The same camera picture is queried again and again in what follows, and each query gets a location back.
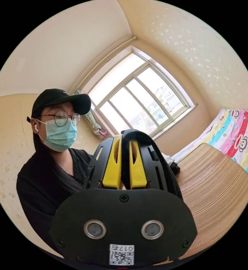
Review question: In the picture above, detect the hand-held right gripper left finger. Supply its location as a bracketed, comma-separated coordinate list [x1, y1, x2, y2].
[102, 135, 123, 189]

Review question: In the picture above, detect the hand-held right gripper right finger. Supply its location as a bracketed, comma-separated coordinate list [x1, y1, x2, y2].
[129, 140, 147, 190]

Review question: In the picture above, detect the curtain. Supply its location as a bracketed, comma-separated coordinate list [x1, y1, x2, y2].
[73, 89, 108, 140]

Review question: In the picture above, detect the person's body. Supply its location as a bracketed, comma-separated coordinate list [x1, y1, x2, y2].
[16, 88, 95, 259]

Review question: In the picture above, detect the window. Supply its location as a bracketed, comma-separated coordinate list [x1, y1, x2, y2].
[81, 49, 198, 140]

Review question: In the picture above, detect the bed with woven mat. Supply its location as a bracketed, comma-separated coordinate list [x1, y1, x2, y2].
[153, 108, 248, 267]

